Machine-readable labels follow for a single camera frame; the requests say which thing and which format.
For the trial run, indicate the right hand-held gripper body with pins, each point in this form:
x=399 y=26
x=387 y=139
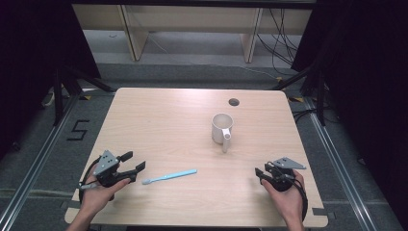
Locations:
x=282 y=178

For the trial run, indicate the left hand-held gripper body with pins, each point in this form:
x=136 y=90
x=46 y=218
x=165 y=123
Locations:
x=107 y=165

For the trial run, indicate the light blue toothbrush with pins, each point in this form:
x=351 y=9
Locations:
x=170 y=175

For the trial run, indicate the white cup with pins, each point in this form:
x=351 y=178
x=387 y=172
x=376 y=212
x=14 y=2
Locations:
x=222 y=130

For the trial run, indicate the person's right hand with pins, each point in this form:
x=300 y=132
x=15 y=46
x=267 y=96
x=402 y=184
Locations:
x=290 y=202

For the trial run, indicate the person's left hand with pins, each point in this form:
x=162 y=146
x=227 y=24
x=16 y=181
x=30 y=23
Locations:
x=97 y=197

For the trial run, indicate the black metal stand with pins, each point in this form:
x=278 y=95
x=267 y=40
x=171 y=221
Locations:
x=320 y=96
x=58 y=96

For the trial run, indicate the black curtain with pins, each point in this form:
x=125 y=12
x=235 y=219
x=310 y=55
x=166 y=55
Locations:
x=35 y=64
x=369 y=80

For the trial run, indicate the beige wooden furniture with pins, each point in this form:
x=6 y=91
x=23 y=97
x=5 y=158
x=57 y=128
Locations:
x=192 y=19

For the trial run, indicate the aluminium floor rail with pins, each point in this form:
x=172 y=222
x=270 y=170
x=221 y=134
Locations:
x=340 y=163
x=35 y=170

